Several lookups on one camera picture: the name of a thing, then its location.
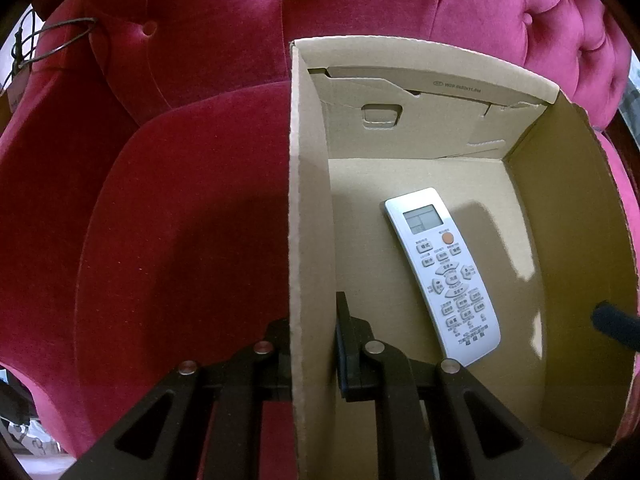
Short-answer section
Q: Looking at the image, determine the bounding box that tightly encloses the brown cardboard piece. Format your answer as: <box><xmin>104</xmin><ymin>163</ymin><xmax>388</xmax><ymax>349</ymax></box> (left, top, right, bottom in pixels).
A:
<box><xmin>5</xmin><ymin>66</ymin><xmax>32</xmax><ymax>112</ymax></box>

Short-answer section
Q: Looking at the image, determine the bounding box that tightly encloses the cardboard box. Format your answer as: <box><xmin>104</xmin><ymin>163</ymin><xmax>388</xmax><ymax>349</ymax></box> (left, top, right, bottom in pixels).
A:
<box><xmin>287</xmin><ymin>35</ymin><xmax>640</xmax><ymax>480</ymax></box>

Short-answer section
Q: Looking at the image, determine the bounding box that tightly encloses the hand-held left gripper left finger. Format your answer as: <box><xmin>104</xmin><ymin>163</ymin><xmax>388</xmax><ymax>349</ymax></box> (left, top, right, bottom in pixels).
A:
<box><xmin>60</xmin><ymin>317</ymin><xmax>292</xmax><ymax>480</ymax></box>

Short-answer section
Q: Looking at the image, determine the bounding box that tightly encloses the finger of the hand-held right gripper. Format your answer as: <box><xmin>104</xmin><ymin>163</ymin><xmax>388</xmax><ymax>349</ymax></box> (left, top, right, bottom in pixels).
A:
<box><xmin>591</xmin><ymin>301</ymin><xmax>640</xmax><ymax>353</ymax></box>

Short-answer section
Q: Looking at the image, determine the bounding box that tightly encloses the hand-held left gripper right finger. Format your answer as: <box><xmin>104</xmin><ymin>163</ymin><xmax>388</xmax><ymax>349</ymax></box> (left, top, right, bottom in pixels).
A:
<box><xmin>334</xmin><ymin>291</ymin><xmax>576</xmax><ymax>480</ymax></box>

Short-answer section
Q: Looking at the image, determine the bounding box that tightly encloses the white remote control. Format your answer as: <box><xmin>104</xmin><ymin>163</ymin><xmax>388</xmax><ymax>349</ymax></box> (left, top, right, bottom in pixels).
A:
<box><xmin>384</xmin><ymin>187</ymin><xmax>502</xmax><ymax>368</ymax></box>

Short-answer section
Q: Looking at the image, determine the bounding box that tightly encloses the black cable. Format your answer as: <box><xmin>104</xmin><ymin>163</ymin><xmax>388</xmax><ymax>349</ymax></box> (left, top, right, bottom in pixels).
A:
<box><xmin>10</xmin><ymin>16</ymin><xmax>99</xmax><ymax>70</ymax></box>

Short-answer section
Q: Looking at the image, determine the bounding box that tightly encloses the red velvet tufted sofa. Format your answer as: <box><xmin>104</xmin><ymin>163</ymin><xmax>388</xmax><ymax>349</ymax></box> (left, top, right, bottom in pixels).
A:
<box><xmin>0</xmin><ymin>0</ymin><xmax>640</xmax><ymax>480</ymax></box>

